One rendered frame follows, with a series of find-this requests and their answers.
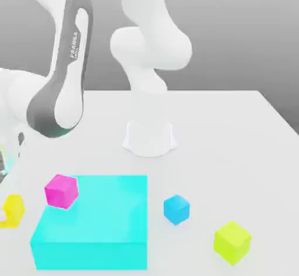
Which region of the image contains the small yellow cube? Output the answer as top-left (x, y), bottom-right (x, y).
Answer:
top-left (0, 194), bottom-right (26, 229)

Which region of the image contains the small magenta cube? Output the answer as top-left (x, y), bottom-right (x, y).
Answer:
top-left (44, 174), bottom-right (79, 211)

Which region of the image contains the small blue cube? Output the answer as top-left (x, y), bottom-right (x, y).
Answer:
top-left (163, 194), bottom-right (190, 226)

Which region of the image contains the small lime cube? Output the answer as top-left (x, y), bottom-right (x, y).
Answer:
top-left (213, 220), bottom-right (252, 267)

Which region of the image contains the large cyan box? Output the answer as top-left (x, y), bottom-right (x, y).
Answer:
top-left (29, 174), bottom-right (148, 271)

